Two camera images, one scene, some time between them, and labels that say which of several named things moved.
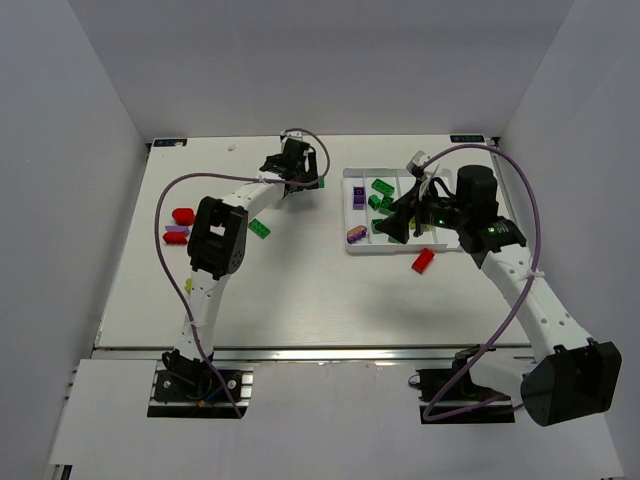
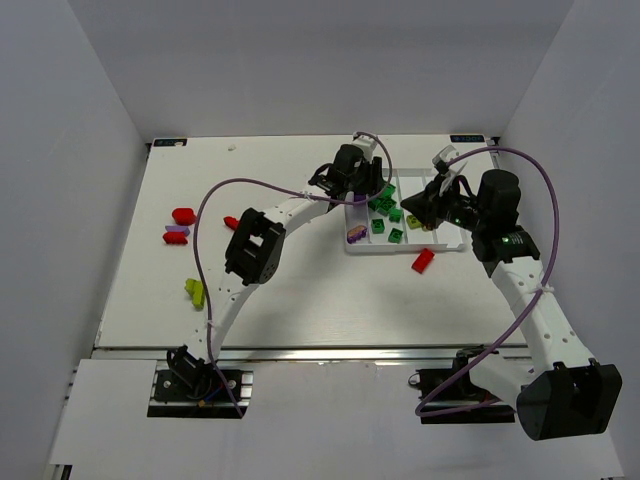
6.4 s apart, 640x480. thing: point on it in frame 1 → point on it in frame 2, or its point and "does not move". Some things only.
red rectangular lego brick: (422, 261) does not move
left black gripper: (276, 165) → (368, 182)
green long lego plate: (382, 186) does not move
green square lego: (374, 229) does not move
